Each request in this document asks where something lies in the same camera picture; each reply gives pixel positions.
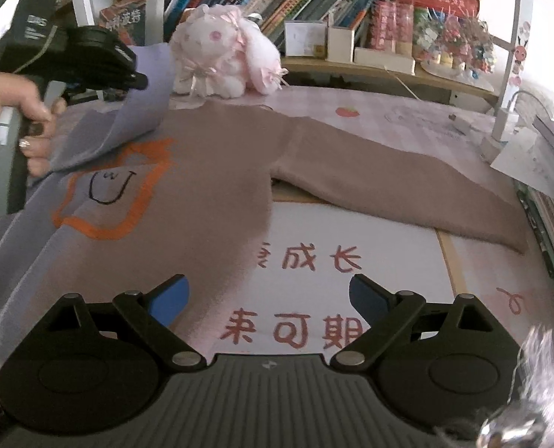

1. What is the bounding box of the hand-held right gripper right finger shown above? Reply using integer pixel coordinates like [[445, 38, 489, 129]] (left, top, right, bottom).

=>
[[329, 274, 497, 375]]

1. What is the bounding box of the white charger with cable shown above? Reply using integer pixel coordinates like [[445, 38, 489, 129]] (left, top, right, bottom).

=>
[[449, 90, 539, 165]]

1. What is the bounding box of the flat white box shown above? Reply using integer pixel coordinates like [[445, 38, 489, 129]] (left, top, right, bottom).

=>
[[354, 47, 418, 75]]

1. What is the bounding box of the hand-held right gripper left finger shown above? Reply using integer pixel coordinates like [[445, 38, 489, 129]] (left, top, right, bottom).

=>
[[44, 274, 203, 375]]

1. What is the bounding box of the cluster of small figurines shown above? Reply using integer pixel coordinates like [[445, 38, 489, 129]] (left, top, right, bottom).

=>
[[414, 7, 497, 75]]

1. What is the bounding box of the stack of books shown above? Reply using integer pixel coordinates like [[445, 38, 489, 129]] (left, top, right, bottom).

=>
[[515, 116, 554, 290]]

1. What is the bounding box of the clear crinkled plastic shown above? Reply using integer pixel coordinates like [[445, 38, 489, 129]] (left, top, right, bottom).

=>
[[475, 308, 554, 448]]

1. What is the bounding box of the pink boxed book set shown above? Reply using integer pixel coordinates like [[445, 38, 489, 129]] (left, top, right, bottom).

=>
[[370, 0, 415, 54]]

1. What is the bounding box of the dark illustrated novel box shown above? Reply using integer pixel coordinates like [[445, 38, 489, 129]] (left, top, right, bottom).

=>
[[99, 0, 149, 45]]

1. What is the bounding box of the white paper sheet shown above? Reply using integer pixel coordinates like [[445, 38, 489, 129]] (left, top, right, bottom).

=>
[[489, 128, 554, 197]]

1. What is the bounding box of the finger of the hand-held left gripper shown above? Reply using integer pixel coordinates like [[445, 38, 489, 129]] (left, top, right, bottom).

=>
[[111, 71, 148, 90]]

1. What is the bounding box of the small white open box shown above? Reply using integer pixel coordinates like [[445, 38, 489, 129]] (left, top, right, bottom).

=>
[[327, 25, 356, 63]]

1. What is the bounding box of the white and pink plush rabbit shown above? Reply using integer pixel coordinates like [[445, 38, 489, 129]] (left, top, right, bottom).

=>
[[169, 4, 289, 99]]

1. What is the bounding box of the white square box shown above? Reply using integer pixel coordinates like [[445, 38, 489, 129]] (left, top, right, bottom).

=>
[[284, 19, 329, 59]]

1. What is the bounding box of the beige and lavender sweater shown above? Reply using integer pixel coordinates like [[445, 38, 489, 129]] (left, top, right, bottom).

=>
[[0, 44, 530, 369]]

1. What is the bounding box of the person's left hand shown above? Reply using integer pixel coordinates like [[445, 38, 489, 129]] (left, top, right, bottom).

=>
[[0, 75, 68, 178]]

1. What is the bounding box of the row of shelf books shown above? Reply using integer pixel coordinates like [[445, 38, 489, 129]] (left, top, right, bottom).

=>
[[162, 0, 385, 40]]

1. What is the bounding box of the pink checked table mat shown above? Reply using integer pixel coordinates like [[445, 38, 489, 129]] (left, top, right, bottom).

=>
[[0, 81, 554, 430]]

